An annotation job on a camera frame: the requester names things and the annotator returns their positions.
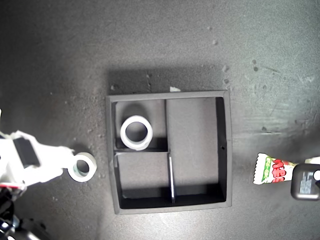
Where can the small white paper scrap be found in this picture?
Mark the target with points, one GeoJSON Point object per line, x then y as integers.
{"type": "Point", "coordinates": [174, 88]}

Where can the white tape roll teal core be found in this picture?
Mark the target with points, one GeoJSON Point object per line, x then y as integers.
{"type": "Point", "coordinates": [93, 167]}

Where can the green and red snack bar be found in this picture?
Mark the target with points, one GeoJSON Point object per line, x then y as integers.
{"type": "Point", "coordinates": [272, 170]}

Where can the wide white tape roll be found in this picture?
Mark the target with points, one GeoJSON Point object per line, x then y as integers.
{"type": "Point", "coordinates": [123, 132]}

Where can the black tray with wells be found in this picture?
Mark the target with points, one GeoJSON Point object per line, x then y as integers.
{"type": "Point", "coordinates": [192, 140]}

